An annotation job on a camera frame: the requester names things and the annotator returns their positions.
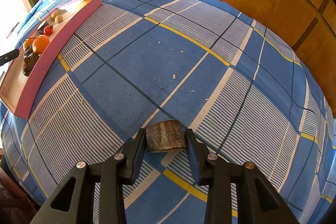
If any small red tomato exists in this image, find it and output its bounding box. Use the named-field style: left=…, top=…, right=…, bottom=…
left=43, top=25, right=54, bottom=36

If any yellow bell pepper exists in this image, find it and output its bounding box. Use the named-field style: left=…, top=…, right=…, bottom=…
left=76, top=0, right=91, bottom=11

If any orange mandarin with stem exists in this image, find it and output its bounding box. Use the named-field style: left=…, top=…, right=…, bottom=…
left=32, top=35, right=50, bottom=55

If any pink white cardboard tray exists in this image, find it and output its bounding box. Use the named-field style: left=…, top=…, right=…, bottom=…
left=1, top=0, right=102, bottom=119

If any brown bark wood chunk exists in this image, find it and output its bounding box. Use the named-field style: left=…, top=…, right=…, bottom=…
left=145, top=120, right=187, bottom=153

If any dark wrinkled avocado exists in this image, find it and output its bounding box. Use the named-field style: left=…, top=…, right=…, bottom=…
left=22, top=52, right=39, bottom=77

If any blue plaid tablecloth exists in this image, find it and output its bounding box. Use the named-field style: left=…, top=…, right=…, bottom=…
left=1, top=0, right=335, bottom=223

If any dark round mangosteen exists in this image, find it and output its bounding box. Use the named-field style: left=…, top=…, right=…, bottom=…
left=23, top=44, right=34, bottom=58

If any dark cylinder log slice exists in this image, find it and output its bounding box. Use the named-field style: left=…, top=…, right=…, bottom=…
left=37, top=20, right=49, bottom=35

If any small tan round fruit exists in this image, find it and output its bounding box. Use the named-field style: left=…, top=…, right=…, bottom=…
left=54, top=15, right=63, bottom=24

